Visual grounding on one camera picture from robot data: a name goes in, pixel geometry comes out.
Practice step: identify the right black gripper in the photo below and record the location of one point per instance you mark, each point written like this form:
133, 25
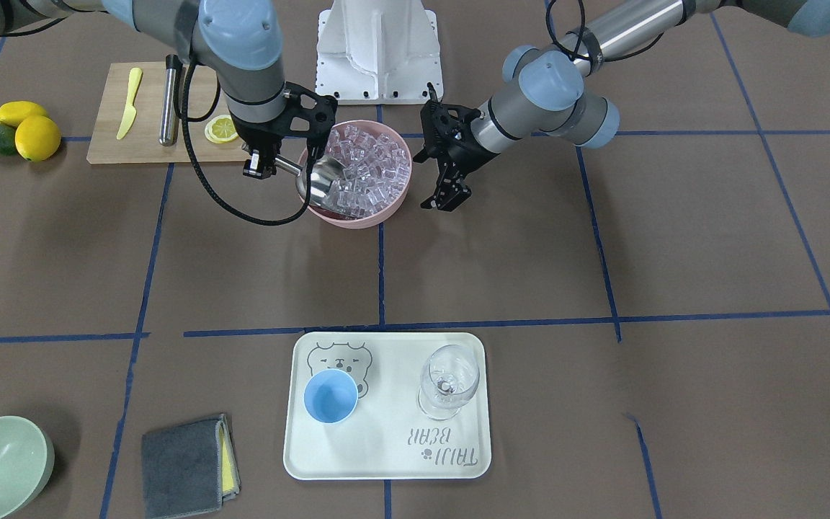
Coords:
254, 135

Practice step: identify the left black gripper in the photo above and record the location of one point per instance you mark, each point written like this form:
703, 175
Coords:
462, 151

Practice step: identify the steel ice scoop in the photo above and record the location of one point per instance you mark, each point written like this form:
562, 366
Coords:
323, 184

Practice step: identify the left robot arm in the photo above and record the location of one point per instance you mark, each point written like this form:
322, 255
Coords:
544, 88

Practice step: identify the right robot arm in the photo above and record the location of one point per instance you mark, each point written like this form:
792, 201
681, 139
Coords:
241, 41

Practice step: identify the pile of ice cubes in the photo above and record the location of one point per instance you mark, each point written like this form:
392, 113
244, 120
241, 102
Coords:
372, 169

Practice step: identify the blue cup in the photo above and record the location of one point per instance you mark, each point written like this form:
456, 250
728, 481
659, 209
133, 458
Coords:
331, 396

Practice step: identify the lemon slice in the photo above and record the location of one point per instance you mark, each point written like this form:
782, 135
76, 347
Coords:
221, 129

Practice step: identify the pink bowl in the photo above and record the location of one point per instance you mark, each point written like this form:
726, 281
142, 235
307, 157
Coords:
386, 209

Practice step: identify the steel muddler black cap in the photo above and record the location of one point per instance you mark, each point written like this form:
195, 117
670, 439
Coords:
168, 126

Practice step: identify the yellow plastic knife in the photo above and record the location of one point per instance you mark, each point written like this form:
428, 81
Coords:
129, 114

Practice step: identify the clear wine glass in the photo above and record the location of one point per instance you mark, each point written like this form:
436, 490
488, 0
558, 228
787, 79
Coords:
448, 381

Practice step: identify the yellow lemon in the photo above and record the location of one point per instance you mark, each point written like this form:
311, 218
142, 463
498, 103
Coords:
37, 138

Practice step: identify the white bear tray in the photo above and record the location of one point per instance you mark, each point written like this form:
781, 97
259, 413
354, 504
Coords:
389, 434

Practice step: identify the grey folded cloth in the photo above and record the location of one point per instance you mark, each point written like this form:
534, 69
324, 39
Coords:
181, 469

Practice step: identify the yellow cloth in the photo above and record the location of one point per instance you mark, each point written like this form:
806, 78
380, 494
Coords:
230, 481

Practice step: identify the green bowl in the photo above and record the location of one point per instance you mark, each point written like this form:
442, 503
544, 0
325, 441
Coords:
27, 458

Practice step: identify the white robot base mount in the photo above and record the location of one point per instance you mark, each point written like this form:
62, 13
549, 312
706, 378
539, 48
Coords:
378, 53

